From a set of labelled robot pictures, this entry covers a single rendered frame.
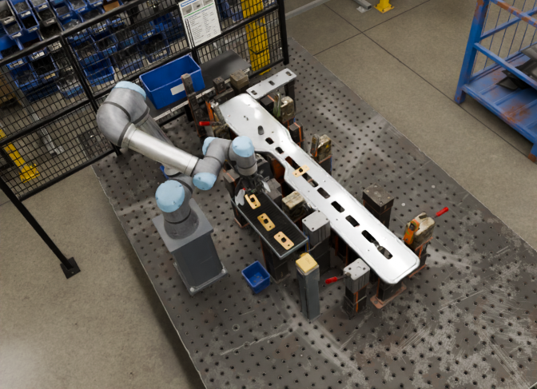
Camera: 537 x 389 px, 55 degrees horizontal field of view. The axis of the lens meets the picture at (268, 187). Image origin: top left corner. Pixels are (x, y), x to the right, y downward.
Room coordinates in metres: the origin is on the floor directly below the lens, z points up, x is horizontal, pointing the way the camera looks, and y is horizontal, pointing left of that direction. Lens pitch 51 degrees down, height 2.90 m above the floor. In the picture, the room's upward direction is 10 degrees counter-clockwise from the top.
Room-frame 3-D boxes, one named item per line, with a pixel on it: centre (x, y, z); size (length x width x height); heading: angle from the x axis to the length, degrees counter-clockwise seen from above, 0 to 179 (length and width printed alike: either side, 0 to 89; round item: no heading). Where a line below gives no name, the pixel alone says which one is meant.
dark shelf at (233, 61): (2.30, 0.43, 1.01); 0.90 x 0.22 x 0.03; 118
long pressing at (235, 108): (1.58, -0.18, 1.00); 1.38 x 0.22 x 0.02; 28
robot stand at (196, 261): (1.33, 0.40, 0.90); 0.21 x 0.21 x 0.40; 24
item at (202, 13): (2.54, 0.22, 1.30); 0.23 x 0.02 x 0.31; 118
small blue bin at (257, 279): (1.20, 0.13, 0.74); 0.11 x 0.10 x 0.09; 28
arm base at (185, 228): (1.33, 0.40, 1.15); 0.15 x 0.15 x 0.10
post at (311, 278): (1.01, -0.10, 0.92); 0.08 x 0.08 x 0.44; 28
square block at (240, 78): (2.31, 0.06, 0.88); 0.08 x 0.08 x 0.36; 28
